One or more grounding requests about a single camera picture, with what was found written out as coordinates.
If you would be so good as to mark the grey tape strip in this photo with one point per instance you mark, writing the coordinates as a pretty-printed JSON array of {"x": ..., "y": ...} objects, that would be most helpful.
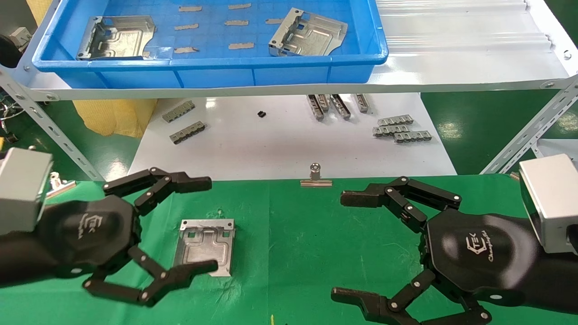
[
  {"x": 190, "y": 8},
  {"x": 186, "y": 50},
  {"x": 273, "y": 20},
  {"x": 236, "y": 22},
  {"x": 186, "y": 27},
  {"x": 241, "y": 45},
  {"x": 239, "y": 6}
]

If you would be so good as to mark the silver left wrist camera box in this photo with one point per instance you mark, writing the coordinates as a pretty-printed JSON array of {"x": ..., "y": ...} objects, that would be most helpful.
[{"x": 20, "y": 189}]

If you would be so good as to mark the grey notched metal strip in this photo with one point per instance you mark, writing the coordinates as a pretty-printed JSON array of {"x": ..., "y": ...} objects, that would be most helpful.
[
  {"x": 179, "y": 111},
  {"x": 389, "y": 130},
  {"x": 187, "y": 132},
  {"x": 413, "y": 136},
  {"x": 395, "y": 120}
]

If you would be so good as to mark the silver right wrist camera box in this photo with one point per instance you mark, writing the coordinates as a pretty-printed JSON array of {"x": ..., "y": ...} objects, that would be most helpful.
[{"x": 555, "y": 203}]

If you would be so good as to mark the stamped metal bracket plate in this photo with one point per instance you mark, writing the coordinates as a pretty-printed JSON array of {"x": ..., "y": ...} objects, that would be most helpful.
[
  {"x": 311, "y": 38},
  {"x": 117, "y": 40},
  {"x": 203, "y": 246}
]

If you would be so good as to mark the blue plastic bin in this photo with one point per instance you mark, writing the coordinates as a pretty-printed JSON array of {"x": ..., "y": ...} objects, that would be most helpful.
[{"x": 226, "y": 72}]

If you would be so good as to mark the white slotted-angle shelf rack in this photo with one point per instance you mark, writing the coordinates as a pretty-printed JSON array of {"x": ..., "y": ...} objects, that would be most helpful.
[{"x": 451, "y": 67}]

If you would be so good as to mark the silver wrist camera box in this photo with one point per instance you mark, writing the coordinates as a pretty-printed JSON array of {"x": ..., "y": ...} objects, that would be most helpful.
[
  {"x": 20, "y": 189},
  {"x": 555, "y": 203}
]

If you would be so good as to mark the yellow mesh bag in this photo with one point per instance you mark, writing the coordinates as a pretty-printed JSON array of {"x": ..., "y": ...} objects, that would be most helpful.
[{"x": 117, "y": 117}]

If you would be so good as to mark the grey metal rail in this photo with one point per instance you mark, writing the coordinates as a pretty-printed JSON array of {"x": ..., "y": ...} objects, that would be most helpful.
[
  {"x": 362, "y": 103},
  {"x": 324, "y": 102},
  {"x": 341, "y": 107},
  {"x": 316, "y": 108}
]

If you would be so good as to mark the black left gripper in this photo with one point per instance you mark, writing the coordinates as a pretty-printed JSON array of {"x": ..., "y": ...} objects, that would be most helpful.
[{"x": 86, "y": 234}]

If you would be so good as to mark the green table cloth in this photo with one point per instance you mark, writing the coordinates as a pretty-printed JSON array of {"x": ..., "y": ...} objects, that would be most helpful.
[{"x": 293, "y": 253}]

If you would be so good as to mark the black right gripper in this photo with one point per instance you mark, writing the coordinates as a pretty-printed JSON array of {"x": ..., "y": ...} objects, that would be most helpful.
[{"x": 478, "y": 257}]

